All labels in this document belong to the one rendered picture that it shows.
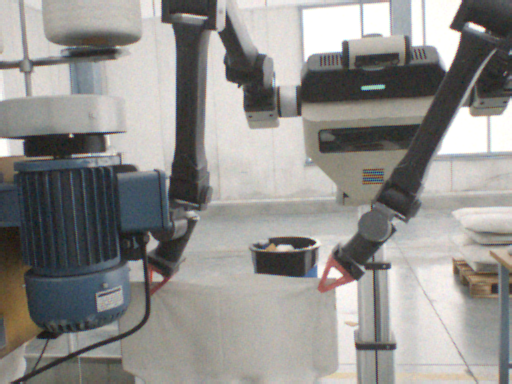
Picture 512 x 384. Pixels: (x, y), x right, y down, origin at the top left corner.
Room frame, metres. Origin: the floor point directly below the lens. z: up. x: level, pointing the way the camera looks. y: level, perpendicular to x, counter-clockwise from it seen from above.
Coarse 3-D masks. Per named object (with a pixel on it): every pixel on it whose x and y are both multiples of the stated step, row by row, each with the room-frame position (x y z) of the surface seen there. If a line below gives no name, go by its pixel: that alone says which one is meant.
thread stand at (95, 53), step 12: (24, 0) 0.93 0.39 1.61; (24, 12) 0.93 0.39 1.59; (24, 24) 0.93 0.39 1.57; (24, 36) 0.93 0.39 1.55; (24, 48) 0.92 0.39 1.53; (72, 48) 0.86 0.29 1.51; (84, 48) 0.86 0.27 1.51; (96, 48) 0.86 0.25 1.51; (108, 48) 0.87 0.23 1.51; (120, 48) 0.88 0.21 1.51; (0, 60) 0.94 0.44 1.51; (12, 60) 0.94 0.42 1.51; (24, 60) 0.92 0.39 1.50; (36, 60) 0.92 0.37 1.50; (48, 60) 0.92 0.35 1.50; (60, 60) 0.92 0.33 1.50; (72, 60) 0.91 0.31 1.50; (84, 60) 0.91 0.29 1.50; (96, 60) 0.91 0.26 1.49; (24, 72) 0.92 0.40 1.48
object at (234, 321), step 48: (144, 288) 1.10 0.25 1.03; (192, 288) 1.06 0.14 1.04; (240, 288) 1.02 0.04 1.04; (288, 288) 1.05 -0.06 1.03; (336, 288) 1.05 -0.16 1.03; (144, 336) 1.10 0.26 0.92; (192, 336) 1.07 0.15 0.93; (240, 336) 1.02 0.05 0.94; (288, 336) 1.05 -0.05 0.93; (336, 336) 1.05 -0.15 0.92
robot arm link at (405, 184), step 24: (456, 24) 0.89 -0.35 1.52; (480, 48) 0.87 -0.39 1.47; (504, 48) 0.86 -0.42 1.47; (456, 72) 0.90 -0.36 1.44; (456, 96) 0.91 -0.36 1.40; (432, 120) 0.94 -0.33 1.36; (432, 144) 0.95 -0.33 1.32; (408, 168) 0.98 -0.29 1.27; (384, 192) 1.02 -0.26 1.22; (408, 192) 1.01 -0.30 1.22
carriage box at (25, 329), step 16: (0, 160) 0.81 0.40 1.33; (16, 160) 0.86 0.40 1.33; (0, 240) 0.79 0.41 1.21; (16, 240) 0.83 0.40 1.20; (0, 256) 0.79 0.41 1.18; (16, 256) 0.83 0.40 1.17; (0, 272) 0.79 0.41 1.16; (16, 272) 0.83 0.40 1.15; (0, 288) 0.78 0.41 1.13; (16, 288) 0.82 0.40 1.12; (0, 304) 0.78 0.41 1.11; (16, 304) 0.82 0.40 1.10; (16, 320) 0.81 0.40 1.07; (16, 336) 0.81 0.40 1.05; (32, 336) 0.85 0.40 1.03; (0, 352) 0.77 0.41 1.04
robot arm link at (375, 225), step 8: (376, 200) 1.04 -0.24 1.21; (416, 200) 1.01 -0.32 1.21; (376, 208) 0.95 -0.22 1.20; (384, 208) 0.95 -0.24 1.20; (416, 208) 1.01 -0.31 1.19; (368, 216) 0.96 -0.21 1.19; (376, 216) 0.95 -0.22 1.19; (384, 216) 0.95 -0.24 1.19; (392, 216) 0.97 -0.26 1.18; (400, 216) 1.01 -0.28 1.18; (408, 216) 1.01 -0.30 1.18; (360, 224) 0.96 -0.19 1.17; (368, 224) 0.95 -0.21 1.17; (376, 224) 0.95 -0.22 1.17; (384, 224) 0.94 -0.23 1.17; (360, 232) 0.95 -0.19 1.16; (368, 232) 0.95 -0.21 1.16; (376, 232) 0.94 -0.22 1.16; (384, 232) 0.94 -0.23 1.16; (376, 240) 0.94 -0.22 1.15
